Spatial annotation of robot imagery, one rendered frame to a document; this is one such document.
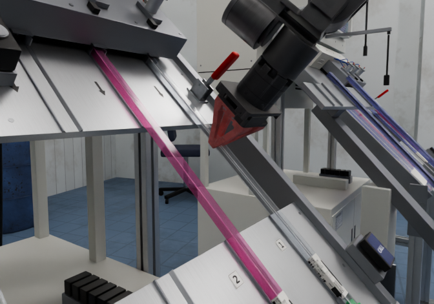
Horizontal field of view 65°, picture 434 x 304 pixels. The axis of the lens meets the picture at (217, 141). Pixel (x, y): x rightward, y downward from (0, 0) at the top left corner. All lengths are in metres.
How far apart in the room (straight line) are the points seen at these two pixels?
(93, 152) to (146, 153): 0.15
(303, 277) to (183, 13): 4.38
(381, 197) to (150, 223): 0.52
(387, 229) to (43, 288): 0.75
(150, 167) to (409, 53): 3.54
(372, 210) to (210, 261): 0.54
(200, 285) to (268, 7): 0.33
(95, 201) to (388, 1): 2.96
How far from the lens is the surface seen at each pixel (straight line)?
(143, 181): 0.80
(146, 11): 0.63
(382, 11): 3.37
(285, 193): 0.57
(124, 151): 5.09
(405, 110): 4.04
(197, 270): 0.36
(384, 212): 0.84
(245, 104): 0.45
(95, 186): 0.89
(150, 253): 0.85
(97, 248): 0.93
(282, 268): 0.45
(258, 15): 0.46
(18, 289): 0.89
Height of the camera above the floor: 1.00
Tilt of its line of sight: 5 degrees down
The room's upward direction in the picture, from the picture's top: straight up
